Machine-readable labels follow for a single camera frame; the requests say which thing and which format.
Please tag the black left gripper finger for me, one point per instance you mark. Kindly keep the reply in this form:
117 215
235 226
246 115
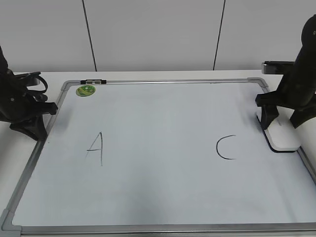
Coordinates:
47 108
33 127

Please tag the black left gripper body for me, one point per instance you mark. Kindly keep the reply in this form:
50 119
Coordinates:
17 102

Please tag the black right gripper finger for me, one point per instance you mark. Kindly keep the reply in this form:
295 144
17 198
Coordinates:
269 113
300 117

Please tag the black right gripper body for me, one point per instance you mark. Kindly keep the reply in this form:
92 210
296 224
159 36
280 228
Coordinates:
297 87

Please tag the white whiteboard eraser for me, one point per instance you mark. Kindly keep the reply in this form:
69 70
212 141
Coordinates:
281 136

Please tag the green round magnet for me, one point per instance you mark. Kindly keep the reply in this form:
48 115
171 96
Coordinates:
85 90

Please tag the white magnetic whiteboard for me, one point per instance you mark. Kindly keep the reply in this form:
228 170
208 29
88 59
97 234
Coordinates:
161 158

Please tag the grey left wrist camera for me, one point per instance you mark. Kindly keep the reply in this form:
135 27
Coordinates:
31 79

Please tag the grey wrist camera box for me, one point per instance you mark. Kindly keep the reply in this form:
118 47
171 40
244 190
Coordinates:
276 67

